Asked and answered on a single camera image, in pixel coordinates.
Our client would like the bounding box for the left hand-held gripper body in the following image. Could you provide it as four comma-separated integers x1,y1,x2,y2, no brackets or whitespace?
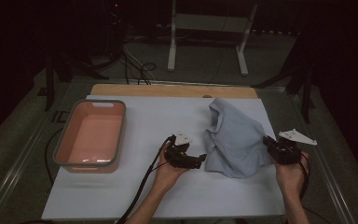
164,133,199,170

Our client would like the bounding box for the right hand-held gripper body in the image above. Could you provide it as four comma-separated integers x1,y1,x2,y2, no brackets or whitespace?
269,128,318,165

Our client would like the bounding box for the light blue sleeveless garment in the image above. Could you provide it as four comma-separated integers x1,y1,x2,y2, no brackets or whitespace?
204,97,273,179

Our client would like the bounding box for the pink basin with grey rim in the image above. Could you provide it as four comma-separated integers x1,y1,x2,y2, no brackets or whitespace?
52,99,127,175

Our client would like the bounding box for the person's left hand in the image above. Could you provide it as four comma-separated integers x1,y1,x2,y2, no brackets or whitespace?
153,151,189,194

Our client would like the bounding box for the person's right hand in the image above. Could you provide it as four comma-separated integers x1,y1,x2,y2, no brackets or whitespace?
273,152,310,197

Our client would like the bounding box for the white table mat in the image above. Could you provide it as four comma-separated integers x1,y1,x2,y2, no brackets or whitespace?
41,94,286,220

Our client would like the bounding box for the black metal stand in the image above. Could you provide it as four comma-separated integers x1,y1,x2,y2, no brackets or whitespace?
36,46,110,112
251,18,316,124

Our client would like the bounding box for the white metal stand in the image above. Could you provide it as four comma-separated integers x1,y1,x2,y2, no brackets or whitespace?
167,0,259,77

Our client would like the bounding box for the right hand-held gripper black cable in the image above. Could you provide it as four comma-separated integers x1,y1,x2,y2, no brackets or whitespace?
297,152,311,202

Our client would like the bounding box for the hand-held gripper black cable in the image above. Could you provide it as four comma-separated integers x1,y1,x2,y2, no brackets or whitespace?
115,135,173,224
297,152,311,202

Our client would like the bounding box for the left hand-held gripper black cable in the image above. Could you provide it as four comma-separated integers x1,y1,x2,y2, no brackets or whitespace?
115,135,173,224

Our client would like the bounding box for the metal floor rail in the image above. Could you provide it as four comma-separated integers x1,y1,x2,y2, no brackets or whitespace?
71,77,288,92
292,92,357,224
0,106,55,224

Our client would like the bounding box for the thin black floor cable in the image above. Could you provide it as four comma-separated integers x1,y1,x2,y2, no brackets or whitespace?
302,206,334,224

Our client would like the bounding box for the bundle of floor cables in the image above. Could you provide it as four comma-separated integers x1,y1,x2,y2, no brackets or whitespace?
105,3,157,86

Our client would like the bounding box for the black floor frame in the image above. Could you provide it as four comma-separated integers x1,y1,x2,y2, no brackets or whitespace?
51,110,72,124

